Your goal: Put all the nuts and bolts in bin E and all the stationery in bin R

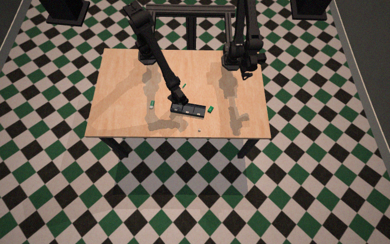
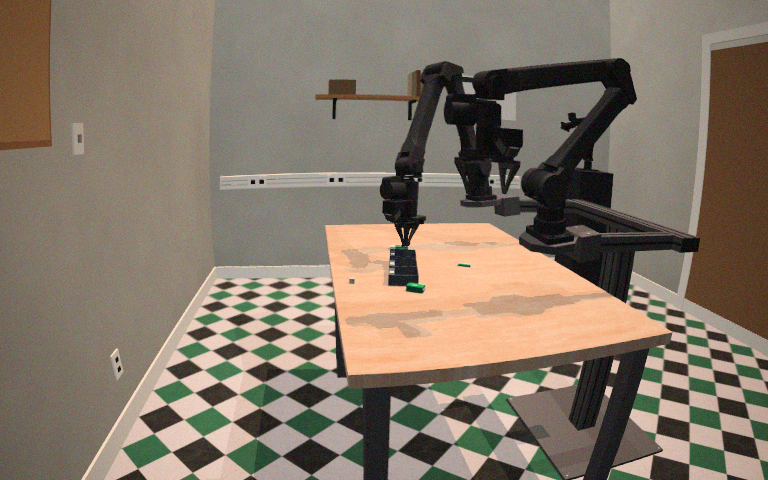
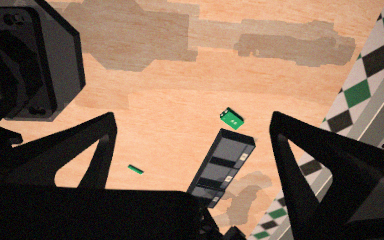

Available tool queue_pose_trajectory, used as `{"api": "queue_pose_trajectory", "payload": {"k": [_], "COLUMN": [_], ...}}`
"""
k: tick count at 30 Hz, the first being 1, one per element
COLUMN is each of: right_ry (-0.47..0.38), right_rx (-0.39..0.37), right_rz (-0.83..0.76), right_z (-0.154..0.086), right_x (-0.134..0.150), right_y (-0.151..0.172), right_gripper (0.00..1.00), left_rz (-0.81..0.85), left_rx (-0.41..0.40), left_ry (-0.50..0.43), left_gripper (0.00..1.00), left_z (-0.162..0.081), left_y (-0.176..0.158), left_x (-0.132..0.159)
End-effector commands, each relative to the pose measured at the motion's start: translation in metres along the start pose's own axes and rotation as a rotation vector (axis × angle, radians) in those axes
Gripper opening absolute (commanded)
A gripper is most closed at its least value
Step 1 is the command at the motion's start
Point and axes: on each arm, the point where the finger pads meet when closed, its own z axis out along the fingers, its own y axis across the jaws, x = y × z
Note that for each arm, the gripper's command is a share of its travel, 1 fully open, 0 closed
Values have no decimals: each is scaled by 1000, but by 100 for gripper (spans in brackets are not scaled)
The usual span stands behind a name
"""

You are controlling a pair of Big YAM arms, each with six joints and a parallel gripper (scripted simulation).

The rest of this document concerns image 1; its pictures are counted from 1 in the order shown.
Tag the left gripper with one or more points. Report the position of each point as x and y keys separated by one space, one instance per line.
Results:
x=243 y=69

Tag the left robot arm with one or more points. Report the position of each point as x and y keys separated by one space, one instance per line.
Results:
x=253 y=44

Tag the dark grey rack of bins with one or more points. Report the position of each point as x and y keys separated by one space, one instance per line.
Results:
x=189 y=109

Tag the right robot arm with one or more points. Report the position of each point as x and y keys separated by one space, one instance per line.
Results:
x=141 y=23

